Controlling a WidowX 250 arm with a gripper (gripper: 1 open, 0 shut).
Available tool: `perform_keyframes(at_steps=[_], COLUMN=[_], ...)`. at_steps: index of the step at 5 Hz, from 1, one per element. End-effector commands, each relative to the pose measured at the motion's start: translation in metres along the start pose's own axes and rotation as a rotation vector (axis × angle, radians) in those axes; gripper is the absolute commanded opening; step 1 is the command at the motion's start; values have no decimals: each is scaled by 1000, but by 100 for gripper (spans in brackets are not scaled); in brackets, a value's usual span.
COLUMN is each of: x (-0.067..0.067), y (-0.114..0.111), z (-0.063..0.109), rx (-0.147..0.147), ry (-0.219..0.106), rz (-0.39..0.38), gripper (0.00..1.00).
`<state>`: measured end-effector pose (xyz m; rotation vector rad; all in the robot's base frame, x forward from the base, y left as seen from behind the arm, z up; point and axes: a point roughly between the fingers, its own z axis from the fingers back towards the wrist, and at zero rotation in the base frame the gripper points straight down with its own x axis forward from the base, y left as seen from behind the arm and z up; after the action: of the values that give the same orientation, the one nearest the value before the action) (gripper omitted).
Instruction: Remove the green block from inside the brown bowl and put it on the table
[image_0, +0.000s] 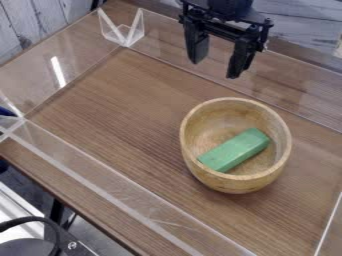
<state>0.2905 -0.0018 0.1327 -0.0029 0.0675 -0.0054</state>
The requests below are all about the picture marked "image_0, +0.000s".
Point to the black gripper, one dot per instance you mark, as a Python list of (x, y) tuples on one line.
[(233, 20)]

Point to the brown wooden bowl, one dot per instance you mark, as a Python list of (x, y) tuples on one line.
[(216, 121)]

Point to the green rectangular block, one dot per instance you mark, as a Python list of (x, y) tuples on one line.
[(235, 151)]

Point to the black table leg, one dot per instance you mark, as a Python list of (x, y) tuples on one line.
[(57, 211)]

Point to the clear acrylic tray wall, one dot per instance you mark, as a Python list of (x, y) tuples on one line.
[(100, 95)]

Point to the grey metal base plate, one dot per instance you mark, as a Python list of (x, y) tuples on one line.
[(69, 246)]

